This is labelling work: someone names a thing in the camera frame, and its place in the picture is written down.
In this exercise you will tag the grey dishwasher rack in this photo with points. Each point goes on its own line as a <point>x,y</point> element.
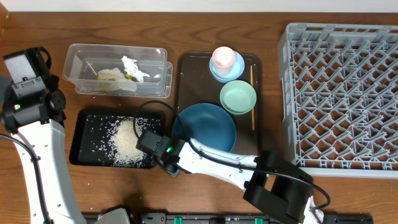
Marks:
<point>339,84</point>

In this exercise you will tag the brown serving tray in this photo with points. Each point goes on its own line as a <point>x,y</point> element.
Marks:
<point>196,84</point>

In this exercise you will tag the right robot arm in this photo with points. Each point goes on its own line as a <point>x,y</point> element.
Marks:
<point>273,185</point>

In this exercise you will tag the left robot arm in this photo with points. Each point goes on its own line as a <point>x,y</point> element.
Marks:
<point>41,148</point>

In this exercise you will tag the pink plastic cup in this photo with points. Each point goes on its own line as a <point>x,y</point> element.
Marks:
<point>223,59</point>

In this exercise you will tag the wooden chopstick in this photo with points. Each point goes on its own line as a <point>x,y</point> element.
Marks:
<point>253,98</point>

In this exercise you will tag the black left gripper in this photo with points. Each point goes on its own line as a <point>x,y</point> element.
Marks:
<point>53,83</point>

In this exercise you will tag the light blue small bowl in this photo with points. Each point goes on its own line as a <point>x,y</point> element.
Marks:
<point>236,72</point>

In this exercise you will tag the yellow green snack wrapper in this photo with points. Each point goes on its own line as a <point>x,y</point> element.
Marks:
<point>129,76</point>

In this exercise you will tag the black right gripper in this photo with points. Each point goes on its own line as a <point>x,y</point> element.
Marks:
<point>164,165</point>

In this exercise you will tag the clear plastic bin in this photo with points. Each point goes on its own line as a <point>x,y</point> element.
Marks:
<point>84,61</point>

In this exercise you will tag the black tray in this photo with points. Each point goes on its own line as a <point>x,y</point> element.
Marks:
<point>80,126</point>

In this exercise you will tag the mint green bowl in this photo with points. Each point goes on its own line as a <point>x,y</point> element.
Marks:
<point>235,97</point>

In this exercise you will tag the white rice pile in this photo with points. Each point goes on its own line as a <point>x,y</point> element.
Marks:
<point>111,140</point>

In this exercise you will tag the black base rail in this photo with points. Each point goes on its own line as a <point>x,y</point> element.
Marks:
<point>162,218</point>

